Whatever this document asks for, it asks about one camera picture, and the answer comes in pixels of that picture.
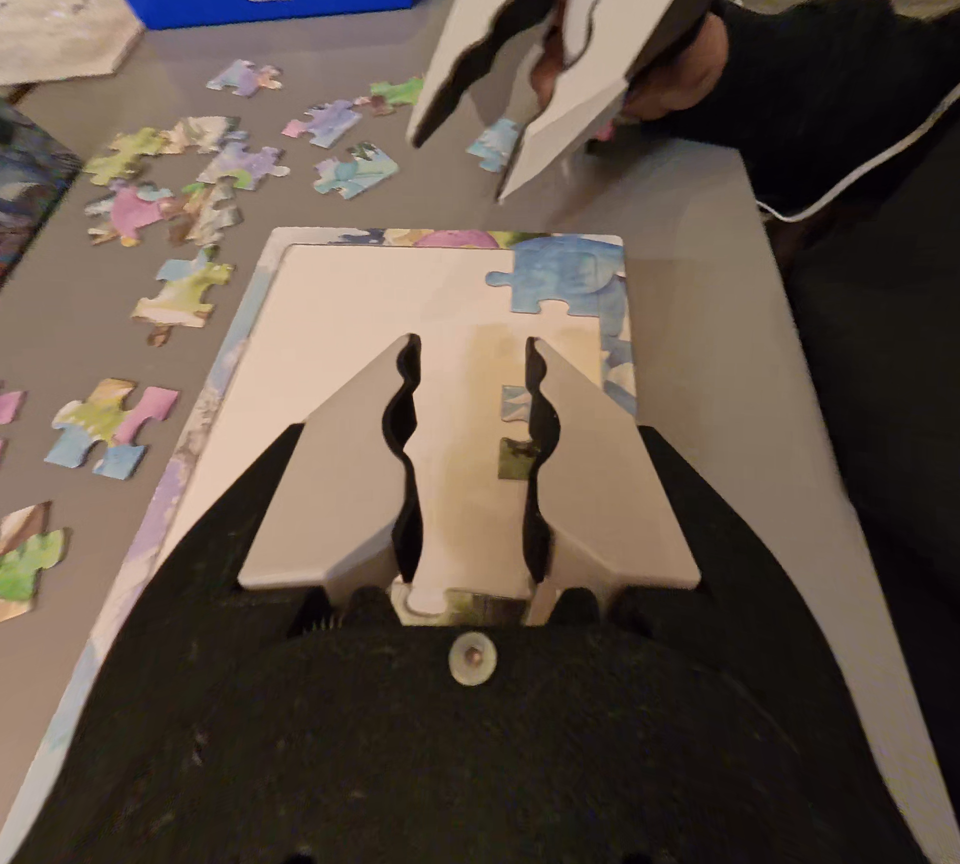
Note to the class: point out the laminated instruction sheet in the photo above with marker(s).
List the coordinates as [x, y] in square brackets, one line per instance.
[60, 24]

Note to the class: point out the person's right forearm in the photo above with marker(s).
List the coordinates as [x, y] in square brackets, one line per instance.
[825, 77]

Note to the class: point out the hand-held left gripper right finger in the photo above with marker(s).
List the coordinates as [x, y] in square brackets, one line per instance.
[622, 504]

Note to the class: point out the blue triceratops body puzzle piece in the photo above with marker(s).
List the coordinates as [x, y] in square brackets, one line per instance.
[562, 279]

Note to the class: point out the white puzzle tray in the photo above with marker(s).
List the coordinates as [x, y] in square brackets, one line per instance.
[360, 294]

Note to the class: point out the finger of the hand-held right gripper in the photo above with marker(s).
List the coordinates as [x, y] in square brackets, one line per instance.
[607, 69]
[487, 2]

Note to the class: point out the jigsaw puzzle pieces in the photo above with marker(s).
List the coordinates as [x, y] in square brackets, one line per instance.
[187, 287]

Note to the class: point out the animal picture board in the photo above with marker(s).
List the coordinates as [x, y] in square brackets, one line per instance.
[30, 189]

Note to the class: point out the joined green dinosaur puzzle pieces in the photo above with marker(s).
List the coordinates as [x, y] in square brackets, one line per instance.
[480, 605]

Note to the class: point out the person's right hand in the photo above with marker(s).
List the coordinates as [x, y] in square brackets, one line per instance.
[682, 77]

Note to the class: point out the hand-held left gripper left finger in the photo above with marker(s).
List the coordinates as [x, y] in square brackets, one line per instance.
[322, 504]

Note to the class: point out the blue triceratops face puzzle piece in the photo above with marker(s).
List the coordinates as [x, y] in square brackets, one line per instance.
[514, 459]

